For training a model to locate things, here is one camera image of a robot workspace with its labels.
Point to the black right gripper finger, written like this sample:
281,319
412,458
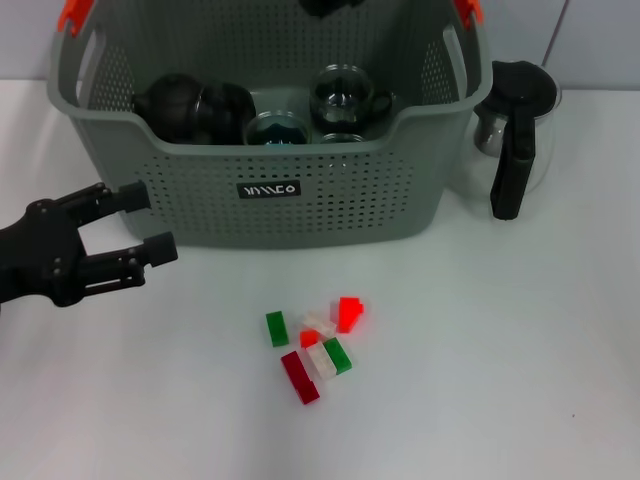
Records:
320,7
353,3

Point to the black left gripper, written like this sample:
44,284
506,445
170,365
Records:
45,250

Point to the glass teacup with black holder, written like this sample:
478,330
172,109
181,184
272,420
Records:
277,130
342,138
227,112
340,107

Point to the green toy brick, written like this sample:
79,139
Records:
340,356
276,328

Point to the dark red toy brick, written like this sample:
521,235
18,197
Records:
300,377

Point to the orange wedge toy brick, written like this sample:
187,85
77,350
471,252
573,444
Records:
350,315

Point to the grey perforated storage basket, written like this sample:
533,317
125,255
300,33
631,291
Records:
350,210

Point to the black clay teapot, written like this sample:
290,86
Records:
170,107

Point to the small orange toy brick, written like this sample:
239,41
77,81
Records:
307,339

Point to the white translucent toy brick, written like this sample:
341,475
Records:
320,324
320,362

